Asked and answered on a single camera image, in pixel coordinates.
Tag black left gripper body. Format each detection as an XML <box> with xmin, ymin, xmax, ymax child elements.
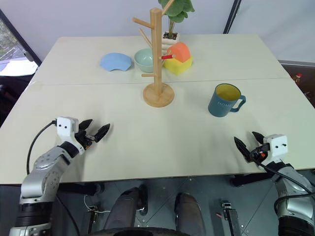
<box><xmin>74</xmin><ymin>130</ymin><xmax>95</xmax><ymax>151</ymax></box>

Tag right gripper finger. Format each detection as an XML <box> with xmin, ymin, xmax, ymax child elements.
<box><xmin>233</xmin><ymin>136</ymin><xmax>252</xmax><ymax>163</ymax></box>
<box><xmin>252</xmin><ymin>131</ymin><xmax>264</xmax><ymax>145</ymax></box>

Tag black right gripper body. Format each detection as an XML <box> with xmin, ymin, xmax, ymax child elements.
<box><xmin>249</xmin><ymin>143</ymin><xmax>271</xmax><ymax>163</ymax></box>

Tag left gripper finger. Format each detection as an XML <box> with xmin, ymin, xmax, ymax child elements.
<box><xmin>93</xmin><ymin>123</ymin><xmax>111</xmax><ymax>143</ymax></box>
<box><xmin>78</xmin><ymin>119</ymin><xmax>94</xmax><ymax>132</ymax></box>

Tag wooden mug tree stand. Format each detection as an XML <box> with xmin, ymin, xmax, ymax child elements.
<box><xmin>132</xmin><ymin>0</ymin><xmax>175</xmax><ymax>108</ymax></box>

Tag blue mug with yellow inside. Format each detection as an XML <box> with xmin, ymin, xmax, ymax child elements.
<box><xmin>208</xmin><ymin>83</ymin><xmax>247</xmax><ymax>118</ymax></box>

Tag blue plate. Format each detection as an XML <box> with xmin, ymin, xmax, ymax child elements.
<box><xmin>99</xmin><ymin>53</ymin><xmax>134</xmax><ymax>72</ymax></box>

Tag dark rounded robot leg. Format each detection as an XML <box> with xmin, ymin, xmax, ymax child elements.
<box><xmin>174</xmin><ymin>192</ymin><xmax>206</xmax><ymax>236</ymax></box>
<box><xmin>104</xmin><ymin>186</ymin><xmax>149</xmax><ymax>232</ymax></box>

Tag pale green bowl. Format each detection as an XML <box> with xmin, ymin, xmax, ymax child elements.
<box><xmin>134</xmin><ymin>48</ymin><xmax>165</xmax><ymax>73</ymax></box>

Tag yellow foam block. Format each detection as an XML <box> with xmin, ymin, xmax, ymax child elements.
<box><xmin>163</xmin><ymin>56</ymin><xmax>193</xmax><ymax>75</ymax></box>

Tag orange half-round foam block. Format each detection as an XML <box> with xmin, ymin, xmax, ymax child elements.
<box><xmin>168</xmin><ymin>42</ymin><xmax>191</xmax><ymax>63</ymax></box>

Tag black slanted pole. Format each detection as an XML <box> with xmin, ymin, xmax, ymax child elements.
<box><xmin>222</xmin><ymin>0</ymin><xmax>242</xmax><ymax>34</ymax></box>

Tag green potted plant white pot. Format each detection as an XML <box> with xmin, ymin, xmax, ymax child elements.
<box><xmin>157</xmin><ymin>0</ymin><xmax>195</xmax><ymax>54</ymax></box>

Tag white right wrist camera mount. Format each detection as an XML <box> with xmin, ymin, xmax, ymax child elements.
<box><xmin>262</xmin><ymin>134</ymin><xmax>288</xmax><ymax>161</ymax></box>

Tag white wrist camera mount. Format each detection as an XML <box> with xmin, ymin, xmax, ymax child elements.
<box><xmin>262</xmin><ymin>134</ymin><xmax>288</xmax><ymax>161</ymax></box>
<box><xmin>56</xmin><ymin>117</ymin><xmax>83</xmax><ymax>155</ymax></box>

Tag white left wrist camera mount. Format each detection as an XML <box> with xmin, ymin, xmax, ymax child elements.
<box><xmin>56</xmin><ymin>117</ymin><xmax>83</xmax><ymax>155</ymax></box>

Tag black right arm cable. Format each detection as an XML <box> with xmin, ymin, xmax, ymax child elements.
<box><xmin>255</xmin><ymin>161</ymin><xmax>315</xmax><ymax>217</ymax></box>

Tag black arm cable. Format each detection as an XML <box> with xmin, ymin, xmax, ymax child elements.
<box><xmin>255</xmin><ymin>161</ymin><xmax>315</xmax><ymax>217</ymax></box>
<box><xmin>26</xmin><ymin>120</ymin><xmax>59</xmax><ymax>174</ymax></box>

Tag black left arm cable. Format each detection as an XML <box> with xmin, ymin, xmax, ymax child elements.
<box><xmin>26</xmin><ymin>120</ymin><xmax>59</xmax><ymax>174</ymax></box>

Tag black floor stand bracket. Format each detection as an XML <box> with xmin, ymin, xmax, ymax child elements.
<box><xmin>86</xmin><ymin>206</ymin><xmax>99</xmax><ymax>225</ymax></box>
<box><xmin>220</xmin><ymin>201</ymin><xmax>241</xmax><ymax>236</ymax></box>

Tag thin white floor cable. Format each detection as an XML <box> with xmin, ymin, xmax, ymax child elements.
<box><xmin>83</xmin><ymin>195</ymin><xmax>111</xmax><ymax>214</ymax></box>

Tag black window frame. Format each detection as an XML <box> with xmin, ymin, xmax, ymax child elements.
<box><xmin>0</xmin><ymin>8</ymin><xmax>42</xmax><ymax>67</ymax></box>

